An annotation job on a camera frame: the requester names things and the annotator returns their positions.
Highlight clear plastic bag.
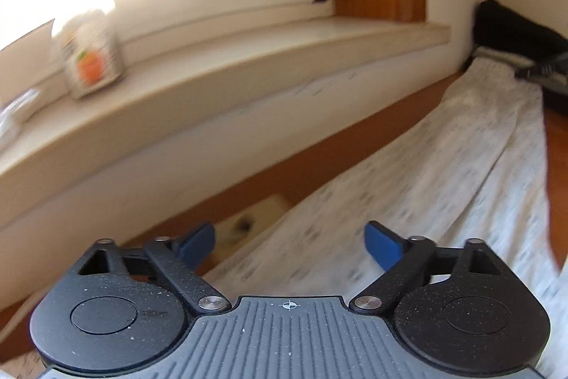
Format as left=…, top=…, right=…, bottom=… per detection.
left=0, top=88, right=40, bottom=149

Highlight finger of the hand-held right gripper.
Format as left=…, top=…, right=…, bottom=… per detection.
left=515, top=53, right=568, bottom=82

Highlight cream window sill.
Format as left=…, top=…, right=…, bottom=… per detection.
left=0, top=16, right=451, bottom=229

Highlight folded white printed garment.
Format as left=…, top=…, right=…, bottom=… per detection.
left=470, top=45, right=540, bottom=69

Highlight white printed pajama pants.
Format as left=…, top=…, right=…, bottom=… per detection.
left=195, top=57, right=560, bottom=304

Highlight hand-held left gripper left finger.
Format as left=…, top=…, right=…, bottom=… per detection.
left=77, top=221, right=231, bottom=312

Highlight beige desk cable plate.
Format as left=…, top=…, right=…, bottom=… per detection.
left=208, top=193, right=294, bottom=269

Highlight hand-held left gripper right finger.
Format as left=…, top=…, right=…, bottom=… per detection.
left=350, top=220, right=504, bottom=312

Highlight clear bottle with orange label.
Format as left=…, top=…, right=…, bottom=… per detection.
left=51, top=8, right=122, bottom=100

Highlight flat black cloth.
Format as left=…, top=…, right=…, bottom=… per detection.
left=539, top=75, right=568, bottom=115

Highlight folded black clothes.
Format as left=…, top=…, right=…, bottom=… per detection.
left=473, top=0, right=568, bottom=64

